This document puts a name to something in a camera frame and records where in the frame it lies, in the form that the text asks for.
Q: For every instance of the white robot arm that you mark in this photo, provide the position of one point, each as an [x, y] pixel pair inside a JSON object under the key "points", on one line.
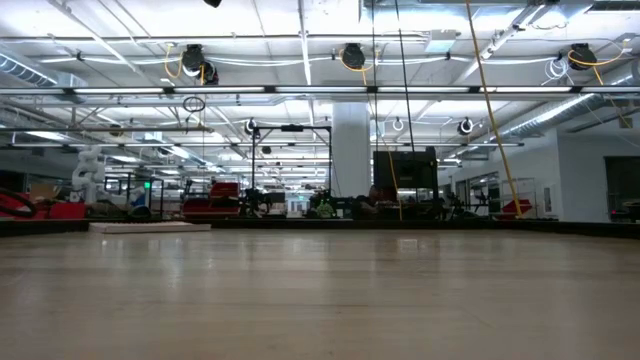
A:
{"points": [[89, 172]]}

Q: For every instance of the white building column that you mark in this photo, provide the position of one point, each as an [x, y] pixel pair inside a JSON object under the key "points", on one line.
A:
{"points": [[351, 150]]}

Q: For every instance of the black monitor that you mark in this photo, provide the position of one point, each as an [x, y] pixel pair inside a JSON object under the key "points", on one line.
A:
{"points": [[405, 170]]}

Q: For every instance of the red bin cart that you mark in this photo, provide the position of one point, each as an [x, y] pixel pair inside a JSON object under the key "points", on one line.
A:
{"points": [[212, 200]]}

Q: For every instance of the pink notebook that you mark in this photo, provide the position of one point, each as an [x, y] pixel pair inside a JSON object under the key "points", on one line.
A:
{"points": [[150, 227]]}

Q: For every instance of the red plastic bin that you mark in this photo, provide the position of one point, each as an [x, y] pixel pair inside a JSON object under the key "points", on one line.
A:
{"points": [[67, 211]]}

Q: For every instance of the black frame rig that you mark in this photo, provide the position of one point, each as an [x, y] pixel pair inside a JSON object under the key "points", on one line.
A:
{"points": [[291, 128]]}

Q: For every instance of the overhead camera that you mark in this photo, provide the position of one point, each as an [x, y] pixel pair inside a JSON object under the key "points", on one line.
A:
{"points": [[212, 2]]}

